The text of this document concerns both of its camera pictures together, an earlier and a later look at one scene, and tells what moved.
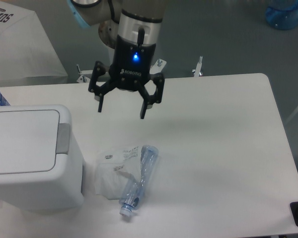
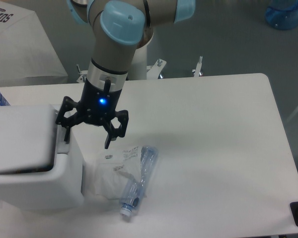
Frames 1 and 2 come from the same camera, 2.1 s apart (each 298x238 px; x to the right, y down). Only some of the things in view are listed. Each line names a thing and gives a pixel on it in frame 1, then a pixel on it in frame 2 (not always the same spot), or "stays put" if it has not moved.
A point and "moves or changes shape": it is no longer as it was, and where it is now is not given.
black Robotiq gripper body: x=131 y=62 -> x=97 y=105
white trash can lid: x=23 y=141 moves or changes shape
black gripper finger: x=149 y=99 -> x=112 y=133
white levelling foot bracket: x=197 y=70 stays put
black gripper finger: x=99 y=91 -> x=68 y=123
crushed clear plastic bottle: x=132 y=198 stays put
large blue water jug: x=285 y=14 stays put
